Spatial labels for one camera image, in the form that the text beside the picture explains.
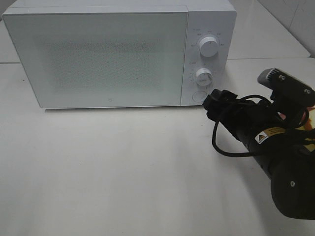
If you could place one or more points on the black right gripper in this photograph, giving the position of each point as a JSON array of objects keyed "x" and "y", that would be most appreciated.
[{"x": 265, "y": 128}]

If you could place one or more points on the round white door button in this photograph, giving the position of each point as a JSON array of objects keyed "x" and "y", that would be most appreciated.
[{"x": 199, "y": 96}]

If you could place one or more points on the sandwich with lettuce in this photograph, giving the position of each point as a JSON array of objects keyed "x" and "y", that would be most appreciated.
[{"x": 310, "y": 123}]

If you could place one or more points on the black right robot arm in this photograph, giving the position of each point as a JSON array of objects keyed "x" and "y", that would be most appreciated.
[{"x": 292, "y": 179}]

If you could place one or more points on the upper white power knob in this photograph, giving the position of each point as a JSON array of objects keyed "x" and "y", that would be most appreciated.
[{"x": 208, "y": 46}]

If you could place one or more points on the white microwave oven body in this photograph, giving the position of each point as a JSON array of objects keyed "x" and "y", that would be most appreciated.
[{"x": 204, "y": 18}]

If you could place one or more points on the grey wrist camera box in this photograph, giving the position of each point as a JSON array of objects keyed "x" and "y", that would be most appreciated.
[{"x": 270, "y": 78}]

